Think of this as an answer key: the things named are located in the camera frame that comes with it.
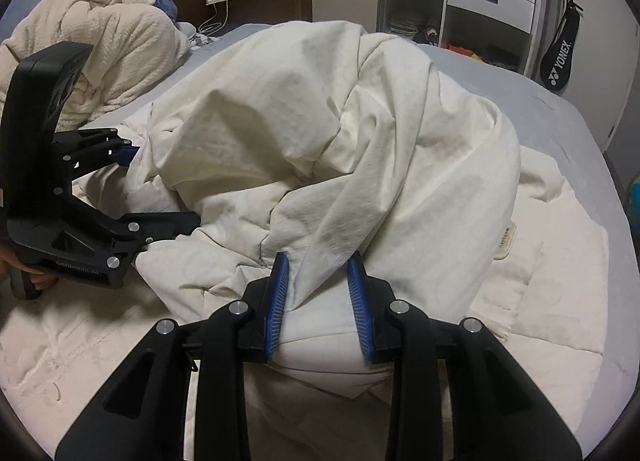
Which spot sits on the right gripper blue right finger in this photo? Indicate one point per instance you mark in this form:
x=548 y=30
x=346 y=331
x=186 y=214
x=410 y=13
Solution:
x=498 y=412

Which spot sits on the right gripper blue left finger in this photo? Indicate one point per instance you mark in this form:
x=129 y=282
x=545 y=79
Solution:
x=139 y=413

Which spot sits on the cream fluffy knit blanket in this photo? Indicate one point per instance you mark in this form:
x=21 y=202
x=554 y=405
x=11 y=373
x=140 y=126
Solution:
x=134 y=45

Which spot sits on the blue pillow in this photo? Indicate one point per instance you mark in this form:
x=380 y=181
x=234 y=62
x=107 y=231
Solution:
x=168 y=7

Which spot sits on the brown wooden headboard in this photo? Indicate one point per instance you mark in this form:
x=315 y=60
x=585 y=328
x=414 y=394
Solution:
x=235 y=13

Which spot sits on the light blue bed sheet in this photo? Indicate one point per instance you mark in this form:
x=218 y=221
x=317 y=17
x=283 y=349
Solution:
x=525 y=115

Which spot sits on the black Yonex racket bag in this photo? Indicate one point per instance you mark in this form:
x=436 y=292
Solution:
x=556 y=64

